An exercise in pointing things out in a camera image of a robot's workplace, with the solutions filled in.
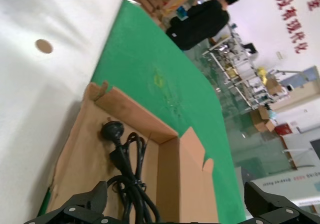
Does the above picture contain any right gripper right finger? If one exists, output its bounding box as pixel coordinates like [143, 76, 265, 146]
[238, 180, 320, 224]

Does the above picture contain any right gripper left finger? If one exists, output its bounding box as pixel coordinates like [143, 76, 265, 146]
[23, 180, 120, 224]

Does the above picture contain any black power cord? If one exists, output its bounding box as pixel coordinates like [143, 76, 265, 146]
[99, 118, 162, 224]

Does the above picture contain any torn-edged open cardboard box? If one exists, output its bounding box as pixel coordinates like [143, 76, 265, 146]
[44, 80, 220, 224]

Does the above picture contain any red box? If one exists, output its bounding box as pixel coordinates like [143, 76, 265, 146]
[274, 123, 293, 136]

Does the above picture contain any black display board on stand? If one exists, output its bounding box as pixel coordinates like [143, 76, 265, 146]
[282, 137, 320, 171]

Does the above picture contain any open cardboard carton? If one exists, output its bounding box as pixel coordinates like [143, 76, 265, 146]
[251, 106, 277, 133]

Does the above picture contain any brown carton on rack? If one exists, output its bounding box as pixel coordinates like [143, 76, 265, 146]
[264, 77, 285, 96]

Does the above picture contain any beige door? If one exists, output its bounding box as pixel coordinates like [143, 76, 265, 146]
[269, 66, 320, 112]

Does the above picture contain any white pipe rack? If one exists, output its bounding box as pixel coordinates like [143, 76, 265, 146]
[202, 31, 276, 112]

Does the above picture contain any yellow bag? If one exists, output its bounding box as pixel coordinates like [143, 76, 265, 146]
[256, 67, 270, 81]

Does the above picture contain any green table cloth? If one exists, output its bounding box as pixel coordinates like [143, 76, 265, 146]
[37, 0, 247, 224]

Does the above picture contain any black monitor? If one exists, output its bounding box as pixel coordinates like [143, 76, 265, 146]
[242, 43, 258, 54]

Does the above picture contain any round cardboard disc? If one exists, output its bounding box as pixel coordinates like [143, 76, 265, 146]
[34, 39, 54, 54]

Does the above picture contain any person in black clothes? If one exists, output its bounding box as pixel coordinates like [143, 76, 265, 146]
[165, 0, 241, 51]

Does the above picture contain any colour printed carton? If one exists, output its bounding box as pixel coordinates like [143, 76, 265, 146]
[162, 0, 191, 13]

